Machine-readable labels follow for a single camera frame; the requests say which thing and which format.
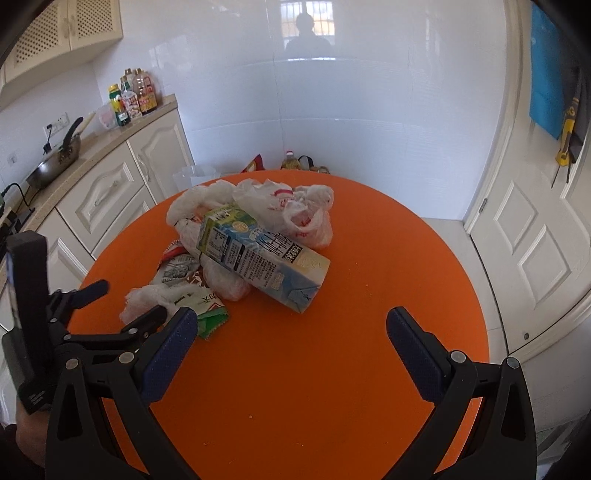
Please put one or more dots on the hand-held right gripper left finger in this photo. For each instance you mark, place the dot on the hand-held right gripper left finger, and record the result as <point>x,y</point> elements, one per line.
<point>168,360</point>

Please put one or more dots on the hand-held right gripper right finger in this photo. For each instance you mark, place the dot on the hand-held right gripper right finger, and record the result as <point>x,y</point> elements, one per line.
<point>418,360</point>

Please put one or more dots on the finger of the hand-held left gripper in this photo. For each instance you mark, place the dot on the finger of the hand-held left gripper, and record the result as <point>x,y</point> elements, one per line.
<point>147,321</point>
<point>90,290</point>

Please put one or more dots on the white and brown snack wrapper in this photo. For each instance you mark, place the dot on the white and brown snack wrapper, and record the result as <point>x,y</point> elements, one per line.
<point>178,272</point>

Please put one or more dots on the green snack wrapper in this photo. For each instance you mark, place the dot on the green snack wrapper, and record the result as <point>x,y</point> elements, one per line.
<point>212,316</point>

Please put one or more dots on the red snack wrapper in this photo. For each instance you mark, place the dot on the red snack wrapper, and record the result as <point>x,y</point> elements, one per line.
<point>173,249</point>

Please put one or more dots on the blue and white milk carton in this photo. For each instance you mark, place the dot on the blue and white milk carton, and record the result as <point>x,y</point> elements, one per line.
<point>258,258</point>

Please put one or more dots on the red print white plastic bag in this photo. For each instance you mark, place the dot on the red print white plastic bag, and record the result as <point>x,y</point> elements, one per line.
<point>300,217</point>

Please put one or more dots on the person's left forearm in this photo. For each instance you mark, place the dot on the person's left forearm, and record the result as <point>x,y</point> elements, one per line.
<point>30,438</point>

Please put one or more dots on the black induction cooktop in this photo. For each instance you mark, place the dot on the black induction cooktop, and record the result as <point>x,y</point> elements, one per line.
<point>14,221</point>

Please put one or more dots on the cream kitchen base cabinet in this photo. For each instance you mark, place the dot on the cream kitchen base cabinet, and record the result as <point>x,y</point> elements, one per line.
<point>106,184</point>

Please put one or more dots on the clear plastic bin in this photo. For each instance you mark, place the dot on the clear plastic bin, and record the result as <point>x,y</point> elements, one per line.
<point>194,177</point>

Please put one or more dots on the cream panel door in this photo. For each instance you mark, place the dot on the cream panel door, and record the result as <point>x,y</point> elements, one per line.
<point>531,230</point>

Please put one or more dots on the pink plastic container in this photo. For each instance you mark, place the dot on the pink plastic container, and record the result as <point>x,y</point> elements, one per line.
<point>106,119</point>

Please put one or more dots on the red and white seasoning packet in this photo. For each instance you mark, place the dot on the red and white seasoning packet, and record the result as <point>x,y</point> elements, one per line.
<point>130,105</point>

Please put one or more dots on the red snack bag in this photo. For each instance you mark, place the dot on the red snack bag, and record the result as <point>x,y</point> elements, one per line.
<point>255,164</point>

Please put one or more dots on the dark soy sauce bottle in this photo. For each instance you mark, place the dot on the dark soy sauce bottle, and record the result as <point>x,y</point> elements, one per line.
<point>145,94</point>

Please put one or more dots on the brown cap clear bottle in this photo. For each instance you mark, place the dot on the brown cap clear bottle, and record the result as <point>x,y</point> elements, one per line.
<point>126,79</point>

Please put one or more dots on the grey apron with yellow trim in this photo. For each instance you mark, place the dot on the grey apron with yellow trim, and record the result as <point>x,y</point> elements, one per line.
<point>575,120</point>

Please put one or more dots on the blue apron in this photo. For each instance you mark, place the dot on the blue apron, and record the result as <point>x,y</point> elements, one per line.
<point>545,78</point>

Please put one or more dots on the white wall socket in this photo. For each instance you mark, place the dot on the white wall socket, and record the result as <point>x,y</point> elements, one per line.
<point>56,123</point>

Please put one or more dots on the cream lattice wall cabinet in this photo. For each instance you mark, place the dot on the cream lattice wall cabinet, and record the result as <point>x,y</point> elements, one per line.
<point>60,32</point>

